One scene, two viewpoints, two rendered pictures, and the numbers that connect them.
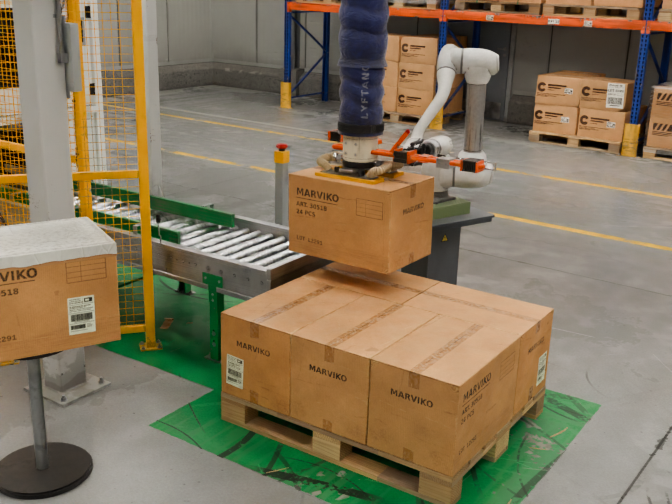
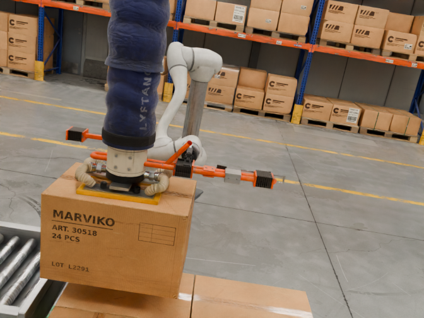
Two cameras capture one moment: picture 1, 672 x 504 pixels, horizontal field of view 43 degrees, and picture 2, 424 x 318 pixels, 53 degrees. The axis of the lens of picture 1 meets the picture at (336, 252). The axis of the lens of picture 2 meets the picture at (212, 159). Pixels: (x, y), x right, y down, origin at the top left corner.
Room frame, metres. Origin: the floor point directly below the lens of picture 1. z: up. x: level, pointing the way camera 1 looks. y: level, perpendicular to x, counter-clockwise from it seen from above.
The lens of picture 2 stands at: (2.45, 0.61, 1.85)
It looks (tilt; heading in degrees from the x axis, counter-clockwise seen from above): 18 degrees down; 325
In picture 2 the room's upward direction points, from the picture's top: 10 degrees clockwise
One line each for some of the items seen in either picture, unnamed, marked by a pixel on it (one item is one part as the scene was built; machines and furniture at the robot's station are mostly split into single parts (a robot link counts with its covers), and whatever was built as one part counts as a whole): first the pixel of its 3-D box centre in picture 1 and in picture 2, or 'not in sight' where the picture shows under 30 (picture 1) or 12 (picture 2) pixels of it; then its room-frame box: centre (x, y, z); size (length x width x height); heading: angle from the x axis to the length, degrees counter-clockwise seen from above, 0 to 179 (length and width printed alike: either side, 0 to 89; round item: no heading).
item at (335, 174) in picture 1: (349, 173); (120, 190); (4.01, -0.05, 1.09); 0.34 x 0.10 x 0.05; 56
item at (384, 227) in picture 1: (360, 214); (123, 226); (4.09, -0.12, 0.87); 0.60 x 0.40 x 0.40; 55
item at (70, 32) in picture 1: (62, 56); not in sight; (3.92, 1.26, 1.62); 0.20 x 0.05 x 0.30; 56
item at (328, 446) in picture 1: (385, 402); not in sight; (3.64, -0.26, 0.07); 1.20 x 1.00 x 0.14; 56
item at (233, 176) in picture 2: (445, 162); (232, 176); (3.84, -0.49, 1.20); 0.07 x 0.07 x 0.04; 56
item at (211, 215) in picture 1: (143, 197); not in sight; (5.33, 1.26, 0.60); 1.60 x 0.10 x 0.09; 56
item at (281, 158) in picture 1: (281, 231); not in sight; (5.00, 0.34, 0.50); 0.07 x 0.07 x 1.00; 56
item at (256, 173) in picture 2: (471, 165); (263, 179); (3.76, -0.60, 1.21); 0.08 x 0.07 x 0.05; 56
